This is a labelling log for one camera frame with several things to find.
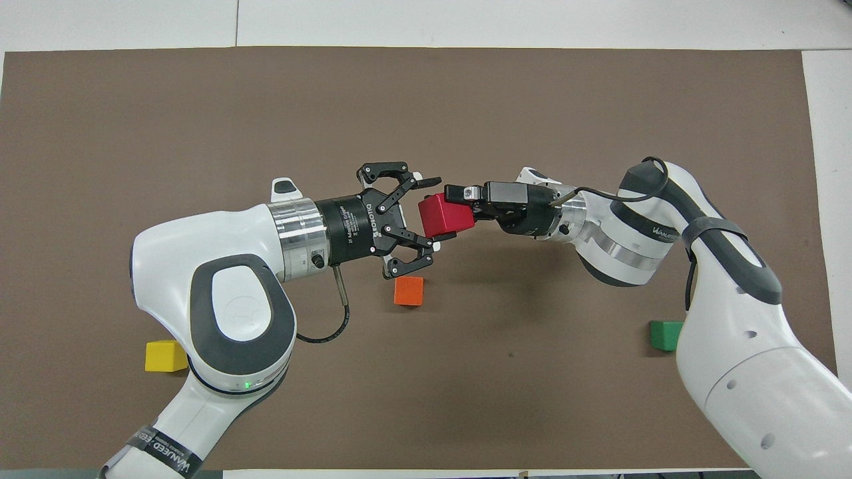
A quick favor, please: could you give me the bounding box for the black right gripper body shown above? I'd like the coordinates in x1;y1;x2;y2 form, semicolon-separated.
485;181;568;235

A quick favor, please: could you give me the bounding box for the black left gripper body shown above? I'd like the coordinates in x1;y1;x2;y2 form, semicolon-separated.
316;190;410;265

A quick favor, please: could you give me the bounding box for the red cube block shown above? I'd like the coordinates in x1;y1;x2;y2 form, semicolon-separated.
417;193;476;240

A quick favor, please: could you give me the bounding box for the orange cube block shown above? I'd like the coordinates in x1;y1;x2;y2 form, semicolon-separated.
393;275;425;307

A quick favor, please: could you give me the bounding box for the green cube block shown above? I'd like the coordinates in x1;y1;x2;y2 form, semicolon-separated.
650;320;685;352

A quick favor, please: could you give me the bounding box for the yellow cube block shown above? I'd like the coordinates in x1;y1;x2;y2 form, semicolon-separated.
144;340;190;373

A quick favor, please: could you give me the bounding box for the brown table mat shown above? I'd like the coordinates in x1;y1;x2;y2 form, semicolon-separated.
0;45;839;470

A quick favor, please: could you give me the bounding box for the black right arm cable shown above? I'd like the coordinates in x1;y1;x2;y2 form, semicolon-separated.
551;156;698;311

